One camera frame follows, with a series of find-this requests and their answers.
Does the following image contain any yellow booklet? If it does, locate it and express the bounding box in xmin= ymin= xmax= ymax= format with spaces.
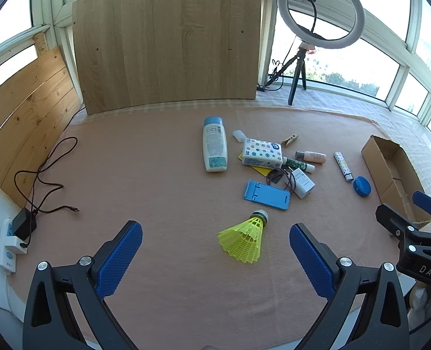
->
xmin=237 ymin=152 xmax=275 ymax=179

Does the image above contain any yellow shuttlecock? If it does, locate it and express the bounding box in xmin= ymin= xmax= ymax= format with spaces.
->
xmin=217 ymin=209 xmax=269 ymax=264

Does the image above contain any white power strip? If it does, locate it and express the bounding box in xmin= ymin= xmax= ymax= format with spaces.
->
xmin=0 ymin=219 xmax=29 ymax=274

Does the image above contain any dark thin cord loop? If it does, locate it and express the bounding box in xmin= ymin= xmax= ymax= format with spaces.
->
xmin=266 ymin=169 xmax=297 ymax=195

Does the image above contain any blue round lid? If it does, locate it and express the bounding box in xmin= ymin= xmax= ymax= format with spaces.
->
xmin=353 ymin=176 xmax=372 ymax=197

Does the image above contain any black power adapter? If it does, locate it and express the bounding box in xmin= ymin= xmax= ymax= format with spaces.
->
xmin=12 ymin=208 xmax=37 ymax=242

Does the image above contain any patterned slim tube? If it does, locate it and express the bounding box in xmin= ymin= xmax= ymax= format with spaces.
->
xmin=334 ymin=152 xmax=354 ymax=183

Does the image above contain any cardboard box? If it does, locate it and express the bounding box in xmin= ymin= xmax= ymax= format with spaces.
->
xmin=361 ymin=135 xmax=431 ymax=231

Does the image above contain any black tripod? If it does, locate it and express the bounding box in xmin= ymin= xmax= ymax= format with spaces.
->
xmin=268 ymin=42 xmax=316 ymax=106

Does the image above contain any pink blanket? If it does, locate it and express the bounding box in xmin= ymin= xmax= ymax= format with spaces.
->
xmin=8 ymin=107 xmax=420 ymax=340

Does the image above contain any white ring light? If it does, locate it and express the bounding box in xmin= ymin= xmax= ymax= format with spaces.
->
xmin=277 ymin=0 xmax=365 ymax=50

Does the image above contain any green tube white cap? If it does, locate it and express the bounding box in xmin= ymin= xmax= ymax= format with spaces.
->
xmin=283 ymin=157 xmax=315 ymax=173

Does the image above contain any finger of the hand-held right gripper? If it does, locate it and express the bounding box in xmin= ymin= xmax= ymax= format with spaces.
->
xmin=376 ymin=204 xmax=422 ymax=244
xmin=413 ymin=190 xmax=431 ymax=224

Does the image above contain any blue phone stand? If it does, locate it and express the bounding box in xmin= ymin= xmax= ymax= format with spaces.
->
xmin=243 ymin=179 xmax=292 ymax=211

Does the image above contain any white lotion bottle blue cap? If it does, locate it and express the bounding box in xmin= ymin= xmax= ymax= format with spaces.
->
xmin=202 ymin=116 xmax=229 ymax=173

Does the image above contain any white charger block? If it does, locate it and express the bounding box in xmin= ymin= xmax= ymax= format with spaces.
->
xmin=291 ymin=168 xmax=316 ymax=199

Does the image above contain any small pink bottle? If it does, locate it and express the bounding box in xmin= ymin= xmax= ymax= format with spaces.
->
xmin=295 ymin=150 xmax=327 ymax=165

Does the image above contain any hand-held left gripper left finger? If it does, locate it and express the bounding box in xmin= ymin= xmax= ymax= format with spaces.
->
xmin=22 ymin=220 xmax=143 ymax=350

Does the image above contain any black ring light cable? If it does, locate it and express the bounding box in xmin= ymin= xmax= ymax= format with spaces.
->
xmin=266 ymin=58 xmax=286 ymax=92

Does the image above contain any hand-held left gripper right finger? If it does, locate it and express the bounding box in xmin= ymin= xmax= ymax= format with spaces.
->
xmin=289 ymin=223 xmax=411 ymax=350

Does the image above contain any dotted tissue pack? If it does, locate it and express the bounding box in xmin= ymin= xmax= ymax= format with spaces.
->
xmin=242 ymin=138 xmax=284 ymax=170

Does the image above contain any large light wooden board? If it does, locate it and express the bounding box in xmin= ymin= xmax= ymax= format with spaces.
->
xmin=72 ymin=0 xmax=263 ymax=115

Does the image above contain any black charger with cable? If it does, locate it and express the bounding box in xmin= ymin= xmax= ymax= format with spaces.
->
xmin=14 ymin=137 xmax=80 ymax=249

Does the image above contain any pine plank panel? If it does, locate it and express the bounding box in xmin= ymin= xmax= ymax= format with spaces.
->
xmin=0 ymin=45 xmax=83 ymax=208

